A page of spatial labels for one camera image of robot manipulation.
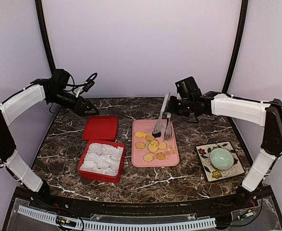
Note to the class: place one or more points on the floral square plate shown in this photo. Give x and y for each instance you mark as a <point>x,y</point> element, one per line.
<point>213,174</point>

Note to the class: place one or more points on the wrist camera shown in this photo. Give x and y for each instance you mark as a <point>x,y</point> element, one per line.
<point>188,88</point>
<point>61,77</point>

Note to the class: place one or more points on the clear wrapped star candies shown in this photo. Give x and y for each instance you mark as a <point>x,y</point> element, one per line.
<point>170,150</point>

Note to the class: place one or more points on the pink tray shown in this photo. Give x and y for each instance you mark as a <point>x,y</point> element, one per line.
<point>148,151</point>

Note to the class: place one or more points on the right black frame post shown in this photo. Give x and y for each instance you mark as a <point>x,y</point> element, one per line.
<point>236,46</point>

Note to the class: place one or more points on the black round cookie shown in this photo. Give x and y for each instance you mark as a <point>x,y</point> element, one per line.
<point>156,134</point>

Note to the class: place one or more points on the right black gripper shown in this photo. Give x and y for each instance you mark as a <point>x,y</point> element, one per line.
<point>171,108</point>

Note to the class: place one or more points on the round orange cookie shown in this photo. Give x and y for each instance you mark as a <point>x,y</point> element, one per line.
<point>161,156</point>

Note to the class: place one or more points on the flower cookie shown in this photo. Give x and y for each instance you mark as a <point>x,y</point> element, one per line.
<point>148,157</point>
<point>140,145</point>

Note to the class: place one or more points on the light green bowl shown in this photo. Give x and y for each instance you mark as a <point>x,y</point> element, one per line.
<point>221,159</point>

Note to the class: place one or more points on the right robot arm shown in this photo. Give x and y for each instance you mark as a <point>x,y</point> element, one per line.
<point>267,114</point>

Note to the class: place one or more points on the round tan cookie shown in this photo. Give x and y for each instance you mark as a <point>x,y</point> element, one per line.
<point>150,137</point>

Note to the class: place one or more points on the red cookie box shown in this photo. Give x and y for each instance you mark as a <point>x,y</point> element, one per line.
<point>99,177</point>

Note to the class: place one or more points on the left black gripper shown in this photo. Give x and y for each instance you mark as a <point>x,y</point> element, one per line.
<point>79,110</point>

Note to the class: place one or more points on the left black frame post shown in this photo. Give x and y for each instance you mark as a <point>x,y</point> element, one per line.
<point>44,35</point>

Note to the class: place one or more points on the swirl butter cookie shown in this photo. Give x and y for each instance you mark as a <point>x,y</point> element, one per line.
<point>153,147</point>

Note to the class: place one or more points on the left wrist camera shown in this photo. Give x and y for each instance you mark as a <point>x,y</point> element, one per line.
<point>61,77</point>

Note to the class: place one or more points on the white cable duct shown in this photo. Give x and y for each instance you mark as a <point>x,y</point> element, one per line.
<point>90,225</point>

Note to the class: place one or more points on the fish shaped cookie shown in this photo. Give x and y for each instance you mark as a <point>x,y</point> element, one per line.
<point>140,134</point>

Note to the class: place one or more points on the white paper cupcake liners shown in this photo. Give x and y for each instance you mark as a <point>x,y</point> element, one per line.
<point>102,159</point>

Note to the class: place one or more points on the red box lid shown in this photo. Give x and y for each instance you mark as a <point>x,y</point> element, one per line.
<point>101,128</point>

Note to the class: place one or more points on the black frame post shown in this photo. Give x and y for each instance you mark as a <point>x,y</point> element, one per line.
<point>236,46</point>
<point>44,35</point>

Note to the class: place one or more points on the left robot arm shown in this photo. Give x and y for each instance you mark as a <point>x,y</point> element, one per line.
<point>15,106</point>

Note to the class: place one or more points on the round waffle cookie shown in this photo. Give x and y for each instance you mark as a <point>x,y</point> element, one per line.
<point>162,145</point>

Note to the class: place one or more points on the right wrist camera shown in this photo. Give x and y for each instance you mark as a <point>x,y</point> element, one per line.
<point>188,88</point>

